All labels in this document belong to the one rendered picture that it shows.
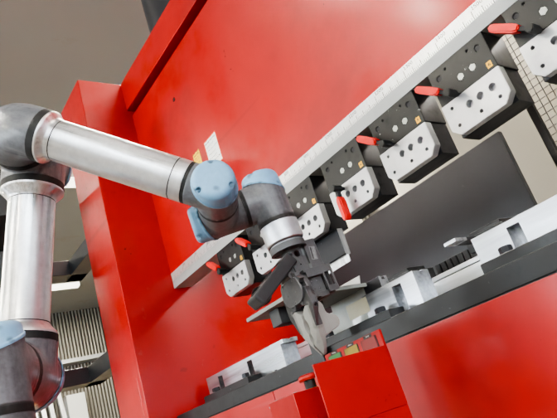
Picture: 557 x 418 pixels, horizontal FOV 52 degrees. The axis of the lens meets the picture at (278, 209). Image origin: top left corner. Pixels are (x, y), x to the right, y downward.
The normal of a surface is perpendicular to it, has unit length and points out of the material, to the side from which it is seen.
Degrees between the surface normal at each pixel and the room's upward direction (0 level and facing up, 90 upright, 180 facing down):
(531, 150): 90
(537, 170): 90
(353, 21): 90
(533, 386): 90
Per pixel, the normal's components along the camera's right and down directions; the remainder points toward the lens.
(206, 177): 0.04, -0.37
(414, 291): -0.79, 0.02
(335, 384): 0.42, -0.44
